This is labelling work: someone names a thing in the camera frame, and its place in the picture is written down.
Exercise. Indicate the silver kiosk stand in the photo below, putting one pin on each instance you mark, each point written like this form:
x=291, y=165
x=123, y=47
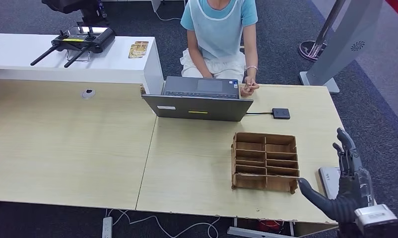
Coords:
x=343, y=42

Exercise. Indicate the black bulky equipment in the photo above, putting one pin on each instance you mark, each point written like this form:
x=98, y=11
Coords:
x=70, y=6

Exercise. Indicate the black USB hub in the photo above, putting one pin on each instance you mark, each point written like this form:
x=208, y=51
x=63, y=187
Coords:
x=281, y=113

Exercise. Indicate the chrome stanchion post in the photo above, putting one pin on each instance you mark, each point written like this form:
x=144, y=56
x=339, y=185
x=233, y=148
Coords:
x=312, y=50

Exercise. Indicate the white power strip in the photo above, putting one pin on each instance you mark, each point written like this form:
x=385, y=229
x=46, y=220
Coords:
x=107, y=228

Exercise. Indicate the person's right forearm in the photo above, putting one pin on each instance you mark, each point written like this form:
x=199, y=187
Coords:
x=198, y=64

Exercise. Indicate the person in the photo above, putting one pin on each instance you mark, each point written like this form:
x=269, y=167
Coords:
x=217, y=33

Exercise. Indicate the silver desk grommet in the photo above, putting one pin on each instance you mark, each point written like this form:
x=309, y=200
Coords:
x=88, y=93

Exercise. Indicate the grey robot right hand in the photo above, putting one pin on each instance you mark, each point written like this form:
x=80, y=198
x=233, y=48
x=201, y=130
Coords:
x=353, y=187

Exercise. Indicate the person's left hand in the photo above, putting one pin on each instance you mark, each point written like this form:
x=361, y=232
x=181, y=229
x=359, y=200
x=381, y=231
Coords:
x=250, y=88

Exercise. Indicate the white desk leg frame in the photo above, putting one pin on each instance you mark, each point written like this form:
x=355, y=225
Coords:
x=251, y=233

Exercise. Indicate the black remote controller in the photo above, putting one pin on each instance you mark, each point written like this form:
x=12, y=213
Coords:
x=84, y=37

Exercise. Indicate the person's left forearm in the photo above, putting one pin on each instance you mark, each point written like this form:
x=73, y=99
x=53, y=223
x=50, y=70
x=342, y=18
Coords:
x=251, y=57

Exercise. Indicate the white counter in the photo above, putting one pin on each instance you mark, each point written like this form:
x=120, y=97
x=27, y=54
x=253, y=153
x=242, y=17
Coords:
x=113, y=65

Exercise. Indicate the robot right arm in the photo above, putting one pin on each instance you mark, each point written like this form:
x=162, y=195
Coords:
x=345, y=212

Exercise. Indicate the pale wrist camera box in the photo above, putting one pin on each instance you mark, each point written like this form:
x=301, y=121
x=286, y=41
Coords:
x=376, y=218

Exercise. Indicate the grey laptop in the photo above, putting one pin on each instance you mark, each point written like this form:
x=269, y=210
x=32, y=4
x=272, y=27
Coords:
x=199, y=110

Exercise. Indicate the yellow hotel key card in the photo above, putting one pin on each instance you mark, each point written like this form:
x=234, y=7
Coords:
x=143, y=43
x=137, y=52

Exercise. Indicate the white card reader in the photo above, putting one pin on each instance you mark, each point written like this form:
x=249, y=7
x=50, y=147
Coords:
x=329, y=180

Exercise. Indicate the brown divided organizer box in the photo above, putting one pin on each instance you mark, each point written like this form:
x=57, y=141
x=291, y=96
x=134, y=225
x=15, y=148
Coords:
x=251, y=154

